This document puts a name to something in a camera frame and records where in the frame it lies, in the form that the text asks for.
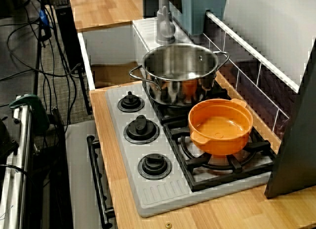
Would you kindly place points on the grey oven door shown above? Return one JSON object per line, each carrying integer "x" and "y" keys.
{"x": 79, "y": 164}

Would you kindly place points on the black burner grate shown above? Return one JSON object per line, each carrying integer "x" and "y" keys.
{"x": 195, "y": 162}
{"x": 170, "y": 115}

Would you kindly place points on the grey toy faucet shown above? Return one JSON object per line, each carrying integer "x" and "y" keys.
{"x": 164, "y": 29}

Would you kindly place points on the stainless steel pot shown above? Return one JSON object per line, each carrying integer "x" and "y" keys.
{"x": 172, "y": 63}

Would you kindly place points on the black stove knob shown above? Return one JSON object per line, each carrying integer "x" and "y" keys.
{"x": 141, "y": 130}
{"x": 154, "y": 167}
{"x": 130, "y": 103}

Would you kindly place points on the black slanted panel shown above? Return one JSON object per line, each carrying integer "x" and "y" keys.
{"x": 296, "y": 140}

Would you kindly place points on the black appliance box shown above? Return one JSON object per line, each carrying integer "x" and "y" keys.
{"x": 149, "y": 4}

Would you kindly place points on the grey stove top panel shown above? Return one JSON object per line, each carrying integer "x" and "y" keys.
{"x": 128, "y": 150}

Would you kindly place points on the aluminium rail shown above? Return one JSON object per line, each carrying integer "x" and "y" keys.
{"x": 22, "y": 152}

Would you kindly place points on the bamboo kitchen countertop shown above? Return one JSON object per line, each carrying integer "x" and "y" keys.
{"x": 106, "y": 145}

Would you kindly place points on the teal plastic box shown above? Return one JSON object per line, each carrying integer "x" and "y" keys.
{"x": 197, "y": 11}

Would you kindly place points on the orange plastic bowl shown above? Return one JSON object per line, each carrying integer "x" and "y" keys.
{"x": 222, "y": 145}

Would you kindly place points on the dark tile backsplash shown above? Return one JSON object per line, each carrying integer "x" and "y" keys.
{"x": 247, "y": 76}

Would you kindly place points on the white sink basin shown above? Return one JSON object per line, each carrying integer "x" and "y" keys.
{"x": 111, "y": 46}

